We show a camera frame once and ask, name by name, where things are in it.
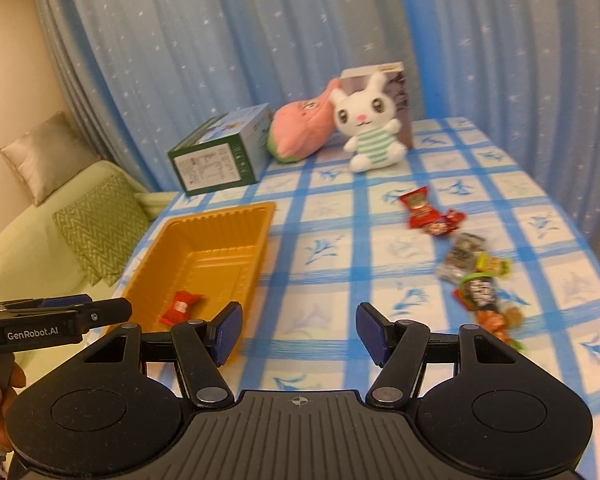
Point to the blue star curtain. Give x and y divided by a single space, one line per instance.
230 35

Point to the large red snack packet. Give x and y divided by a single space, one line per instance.
420 206

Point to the clear nut bar packet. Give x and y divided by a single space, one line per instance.
461 259

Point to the green and white cardboard box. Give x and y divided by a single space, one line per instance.
220 155

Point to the dark snack packet green edge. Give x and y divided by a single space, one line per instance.
477 292

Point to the orange-red nut snack packet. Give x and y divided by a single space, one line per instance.
500 324

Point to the orange plastic tray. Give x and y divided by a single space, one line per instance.
190 260

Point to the white bunny plush toy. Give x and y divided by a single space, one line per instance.
367 120

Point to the grey cardboard box plant print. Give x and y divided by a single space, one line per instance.
404 105

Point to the pink plush toy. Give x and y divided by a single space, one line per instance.
300 127

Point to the green covered sofa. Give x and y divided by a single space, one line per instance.
25 250

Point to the small red wrapped candy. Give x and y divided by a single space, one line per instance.
445 223

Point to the blue checked tablecloth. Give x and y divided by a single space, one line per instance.
370 270

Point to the green yellow wrapped candy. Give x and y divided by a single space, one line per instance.
494 265

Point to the green zigzag cushion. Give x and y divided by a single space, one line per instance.
102 225

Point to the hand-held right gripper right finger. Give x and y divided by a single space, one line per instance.
370 332

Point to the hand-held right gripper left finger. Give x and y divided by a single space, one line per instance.
229 332

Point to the beige cushion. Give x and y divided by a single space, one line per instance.
45 155

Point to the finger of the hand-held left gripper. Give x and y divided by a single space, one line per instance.
67 301
107 312

